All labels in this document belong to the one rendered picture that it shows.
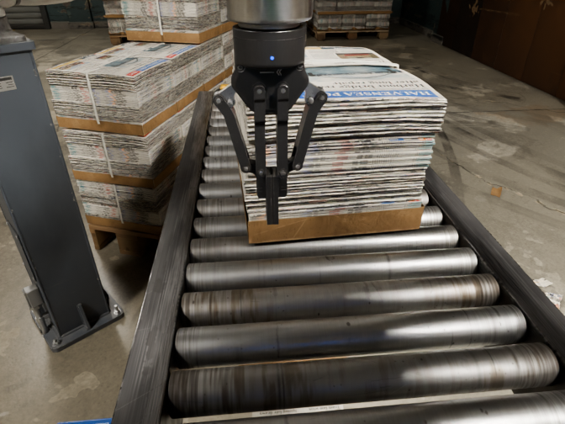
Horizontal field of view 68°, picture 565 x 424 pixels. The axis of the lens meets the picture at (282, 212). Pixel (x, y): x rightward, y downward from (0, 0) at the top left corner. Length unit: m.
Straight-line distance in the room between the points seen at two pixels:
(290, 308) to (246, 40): 0.34
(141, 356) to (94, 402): 1.02
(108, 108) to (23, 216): 0.52
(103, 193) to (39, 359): 0.69
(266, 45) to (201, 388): 0.36
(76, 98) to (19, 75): 0.48
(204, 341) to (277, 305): 0.11
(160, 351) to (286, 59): 0.36
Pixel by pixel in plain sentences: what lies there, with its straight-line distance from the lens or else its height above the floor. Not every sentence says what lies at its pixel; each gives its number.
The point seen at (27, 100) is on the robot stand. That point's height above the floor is 0.85.
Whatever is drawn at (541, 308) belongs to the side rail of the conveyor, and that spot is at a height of 0.80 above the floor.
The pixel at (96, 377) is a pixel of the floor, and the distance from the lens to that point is 1.62.
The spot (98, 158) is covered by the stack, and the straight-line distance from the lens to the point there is 1.87.
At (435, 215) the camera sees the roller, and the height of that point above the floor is 0.79.
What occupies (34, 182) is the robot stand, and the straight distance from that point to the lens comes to 1.45.
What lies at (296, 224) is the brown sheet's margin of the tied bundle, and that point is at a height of 0.84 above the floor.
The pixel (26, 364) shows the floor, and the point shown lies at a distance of 1.76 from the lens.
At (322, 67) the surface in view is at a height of 1.03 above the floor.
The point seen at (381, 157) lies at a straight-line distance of 0.65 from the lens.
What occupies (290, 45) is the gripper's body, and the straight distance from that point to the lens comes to 0.44.
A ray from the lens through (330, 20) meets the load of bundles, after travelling 7.14.
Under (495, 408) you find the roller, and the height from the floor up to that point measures 0.80.
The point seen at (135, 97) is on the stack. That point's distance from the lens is 1.66.
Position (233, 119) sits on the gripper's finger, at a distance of 0.48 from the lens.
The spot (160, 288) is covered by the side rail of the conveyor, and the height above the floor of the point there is 0.80.
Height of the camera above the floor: 1.20
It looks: 32 degrees down
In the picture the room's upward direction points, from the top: straight up
